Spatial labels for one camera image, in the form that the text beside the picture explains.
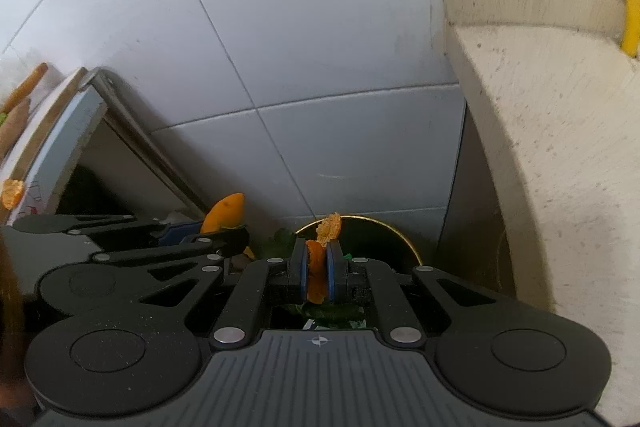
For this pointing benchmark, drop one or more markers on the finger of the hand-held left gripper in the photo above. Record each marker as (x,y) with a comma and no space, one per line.
(100,223)
(175,244)

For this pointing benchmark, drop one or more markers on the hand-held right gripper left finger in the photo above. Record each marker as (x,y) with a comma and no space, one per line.
(300,272)

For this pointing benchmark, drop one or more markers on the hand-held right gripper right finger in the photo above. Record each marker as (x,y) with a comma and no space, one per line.
(334,272)

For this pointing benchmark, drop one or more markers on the orange peel piece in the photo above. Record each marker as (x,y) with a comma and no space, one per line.
(225,212)
(316,274)
(12,193)

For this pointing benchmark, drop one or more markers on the trash bin with gold rim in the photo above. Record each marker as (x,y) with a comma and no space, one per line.
(380,242)

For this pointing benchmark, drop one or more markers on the person's left forearm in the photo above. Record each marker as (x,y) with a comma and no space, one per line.
(10,332)

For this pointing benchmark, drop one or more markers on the grey white cabinet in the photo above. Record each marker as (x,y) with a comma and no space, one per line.
(60,142)

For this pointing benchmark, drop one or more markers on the metal bar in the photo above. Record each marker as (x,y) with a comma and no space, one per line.
(150,142)

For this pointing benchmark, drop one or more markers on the orange carrot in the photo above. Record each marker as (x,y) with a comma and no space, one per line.
(22,89)
(14,127)

